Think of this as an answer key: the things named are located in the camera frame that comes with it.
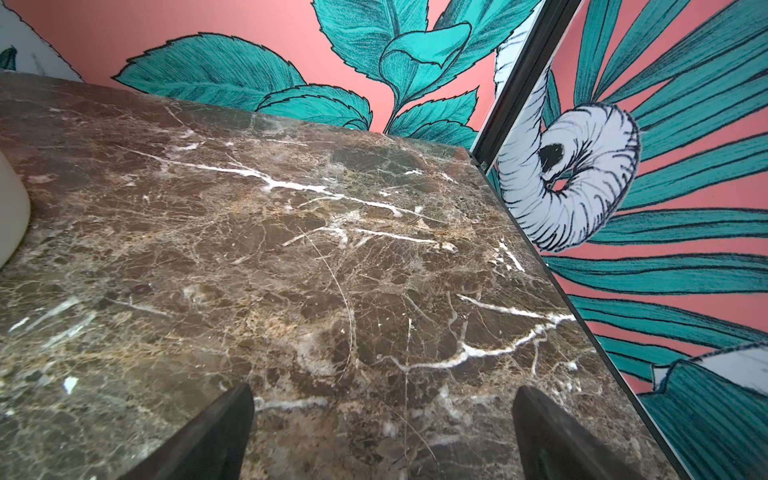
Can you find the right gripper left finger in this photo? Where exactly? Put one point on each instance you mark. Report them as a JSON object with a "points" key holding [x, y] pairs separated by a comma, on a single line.
{"points": [[210, 446]]}

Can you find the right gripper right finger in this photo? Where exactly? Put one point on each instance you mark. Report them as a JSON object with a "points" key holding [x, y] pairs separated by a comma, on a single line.
{"points": [[553, 445]]}

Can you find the white ribbed waste bin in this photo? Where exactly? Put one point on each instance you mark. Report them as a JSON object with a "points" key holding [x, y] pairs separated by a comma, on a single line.
{"points": [[15, 210]]}

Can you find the right black frame post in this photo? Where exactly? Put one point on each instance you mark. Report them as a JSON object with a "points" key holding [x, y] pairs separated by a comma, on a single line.
{"points": [[542, 37]]}

